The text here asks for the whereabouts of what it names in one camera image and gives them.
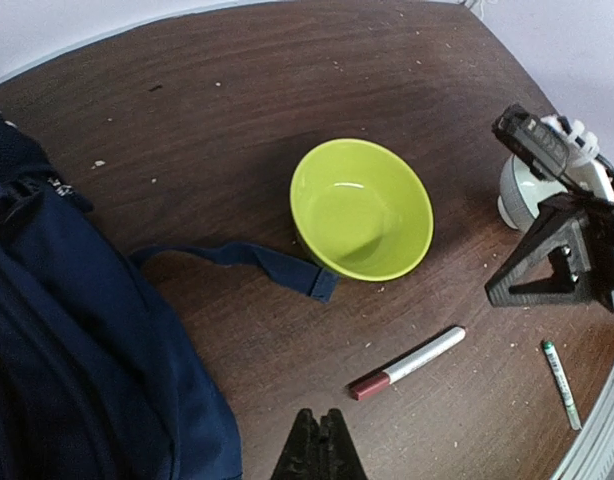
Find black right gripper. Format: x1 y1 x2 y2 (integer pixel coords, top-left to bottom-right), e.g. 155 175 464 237
485 192 614 313

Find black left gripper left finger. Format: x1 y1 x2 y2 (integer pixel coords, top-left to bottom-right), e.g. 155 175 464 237
271 408 320 480

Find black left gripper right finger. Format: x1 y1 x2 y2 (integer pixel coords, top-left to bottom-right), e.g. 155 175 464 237
319 409 367 480

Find white red marker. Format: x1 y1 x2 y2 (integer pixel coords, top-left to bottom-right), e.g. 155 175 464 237
348 326 466 401

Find white green marker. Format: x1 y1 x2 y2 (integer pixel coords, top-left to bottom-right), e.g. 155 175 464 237
542 341 582 431

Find navy blue student backpack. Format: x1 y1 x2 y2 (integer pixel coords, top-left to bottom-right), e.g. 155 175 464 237
0 103 339 480

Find pale blue ceramic bowl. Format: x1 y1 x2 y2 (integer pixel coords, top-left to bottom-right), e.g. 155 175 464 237
497 155 566 233

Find lime green bowl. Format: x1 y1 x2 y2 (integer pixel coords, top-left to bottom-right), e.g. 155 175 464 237
289 138 434 282

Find aluminium front rail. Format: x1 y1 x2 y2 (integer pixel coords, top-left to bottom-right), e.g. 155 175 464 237
552 366 614 479

